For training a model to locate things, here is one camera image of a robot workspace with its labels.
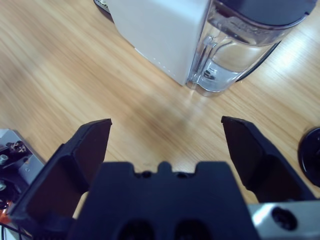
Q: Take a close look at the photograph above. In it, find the white mount block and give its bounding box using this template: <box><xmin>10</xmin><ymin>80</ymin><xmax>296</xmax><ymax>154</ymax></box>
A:
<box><xmin>0</xmin><ymin>128</ymin><xmax>47</xmax><ymax>187</ymax></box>

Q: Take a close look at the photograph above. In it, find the clear water tank black lid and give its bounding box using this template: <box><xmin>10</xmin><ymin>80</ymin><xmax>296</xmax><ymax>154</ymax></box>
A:
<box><xmin>186</xmin><ymin>0</ymin><xmax>318</xmax><ymax>98</ymax></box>

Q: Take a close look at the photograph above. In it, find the metal drip tray grille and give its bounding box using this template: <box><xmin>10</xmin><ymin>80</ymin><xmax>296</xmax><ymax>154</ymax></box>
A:
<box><xmin>93</xmin><ymin>0</ymin><xmax>113</xmax><ymax>14</ymax></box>

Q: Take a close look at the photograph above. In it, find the black capsule holder with rods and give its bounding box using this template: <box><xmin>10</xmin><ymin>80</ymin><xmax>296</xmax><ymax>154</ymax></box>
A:
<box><xmin>298</xmin><ymin>127</ymin><xmax>320</xmax><ymax>188</ymax></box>

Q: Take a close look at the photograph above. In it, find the white capsule coffee machine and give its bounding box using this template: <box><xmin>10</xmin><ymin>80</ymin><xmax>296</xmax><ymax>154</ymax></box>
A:
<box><xmin>106</xmin><ymin>0</ymin><xmax>210</xmax><ymax>87</ymax></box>

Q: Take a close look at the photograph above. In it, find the black mount bracket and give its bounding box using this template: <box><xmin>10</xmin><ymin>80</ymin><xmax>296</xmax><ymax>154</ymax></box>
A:
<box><xmin>0</xmin><ymin>141</ymin><xmax>35</xmax><ymax>173</ymax></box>

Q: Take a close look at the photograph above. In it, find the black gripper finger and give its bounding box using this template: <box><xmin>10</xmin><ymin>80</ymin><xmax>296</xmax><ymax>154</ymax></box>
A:
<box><xmin>220</xmin><ymin>115</ymin><xmax>319</xmax><ymax>205</ymax></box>
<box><xmin>8</xmin><ymin>118</ymin><xmax>113</xmax><ymax>235</ymax></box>

